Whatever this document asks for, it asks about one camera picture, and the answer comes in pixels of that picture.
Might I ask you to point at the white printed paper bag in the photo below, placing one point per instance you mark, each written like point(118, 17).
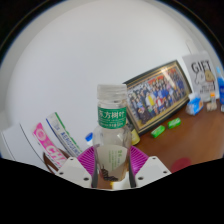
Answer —
point(201, 75)

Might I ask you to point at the small patterned box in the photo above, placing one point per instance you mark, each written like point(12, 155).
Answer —
point(211, 104)

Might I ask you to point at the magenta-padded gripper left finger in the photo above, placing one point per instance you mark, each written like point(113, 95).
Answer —
point(73, 170)

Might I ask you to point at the clear green-labelled drink bottle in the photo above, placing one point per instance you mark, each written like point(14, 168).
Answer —
point(111, 136)

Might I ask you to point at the framed group photo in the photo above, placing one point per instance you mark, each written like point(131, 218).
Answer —
point(156, 96)

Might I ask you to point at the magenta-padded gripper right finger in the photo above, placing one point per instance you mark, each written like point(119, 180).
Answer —
point(152, 170)

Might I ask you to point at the small green packet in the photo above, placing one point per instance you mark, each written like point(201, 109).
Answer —
point(174, 123)
point(158, 131)

